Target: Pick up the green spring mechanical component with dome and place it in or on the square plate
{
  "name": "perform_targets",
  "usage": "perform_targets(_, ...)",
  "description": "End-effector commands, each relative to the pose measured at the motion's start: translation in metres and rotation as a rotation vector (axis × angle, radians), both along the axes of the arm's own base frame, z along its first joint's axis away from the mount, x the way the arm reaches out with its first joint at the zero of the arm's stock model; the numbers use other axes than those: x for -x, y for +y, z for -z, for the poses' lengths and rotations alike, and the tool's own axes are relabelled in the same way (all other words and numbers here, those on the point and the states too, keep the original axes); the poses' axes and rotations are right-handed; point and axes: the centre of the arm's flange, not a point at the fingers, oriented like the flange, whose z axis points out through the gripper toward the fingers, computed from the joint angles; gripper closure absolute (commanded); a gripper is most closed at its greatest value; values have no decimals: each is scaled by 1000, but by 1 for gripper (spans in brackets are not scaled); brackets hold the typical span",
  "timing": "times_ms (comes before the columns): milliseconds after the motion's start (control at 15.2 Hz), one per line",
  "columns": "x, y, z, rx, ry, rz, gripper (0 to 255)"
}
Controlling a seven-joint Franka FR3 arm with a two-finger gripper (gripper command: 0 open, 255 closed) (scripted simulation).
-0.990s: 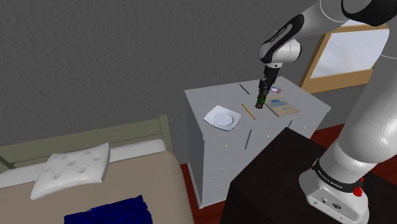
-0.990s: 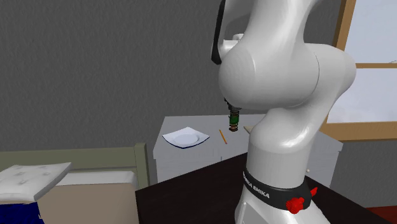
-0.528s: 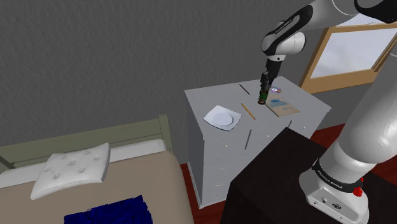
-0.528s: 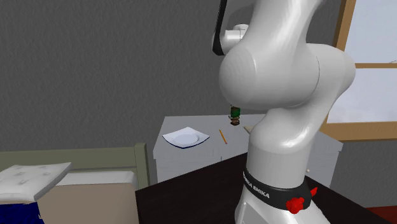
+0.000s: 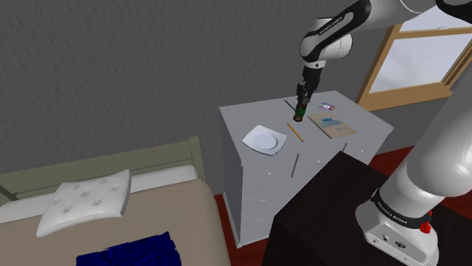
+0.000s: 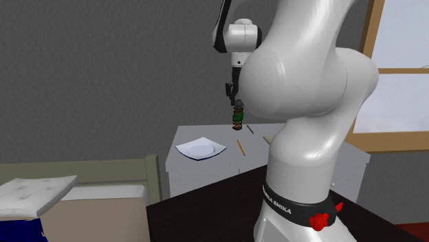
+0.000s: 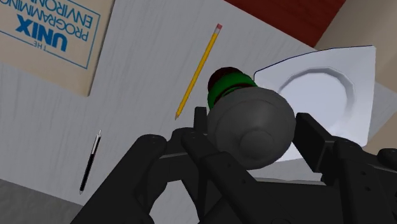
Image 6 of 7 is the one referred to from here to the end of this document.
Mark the wooden framed window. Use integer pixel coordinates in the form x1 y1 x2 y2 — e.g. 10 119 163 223
344 0 429 154

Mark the bed with green frame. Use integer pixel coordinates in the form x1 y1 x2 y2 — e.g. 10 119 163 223
0 153 162 242

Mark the dark robot stand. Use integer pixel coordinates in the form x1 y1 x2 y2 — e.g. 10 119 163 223
146 164 424 242

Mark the grey chest of drawers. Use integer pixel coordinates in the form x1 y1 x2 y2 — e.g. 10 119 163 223
164 123 371 204

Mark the white pillow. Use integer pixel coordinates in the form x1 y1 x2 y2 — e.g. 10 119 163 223
0 175 79 219

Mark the white square plate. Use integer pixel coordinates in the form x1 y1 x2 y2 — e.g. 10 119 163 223
175 136 228 162

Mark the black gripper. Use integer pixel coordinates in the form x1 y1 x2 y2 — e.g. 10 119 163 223
224 67 244 106

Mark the blue blanket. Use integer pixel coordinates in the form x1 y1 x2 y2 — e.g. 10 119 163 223
0 217 48 242

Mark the green and brown figure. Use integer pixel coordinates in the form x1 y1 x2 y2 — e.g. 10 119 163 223
232 99 246 132

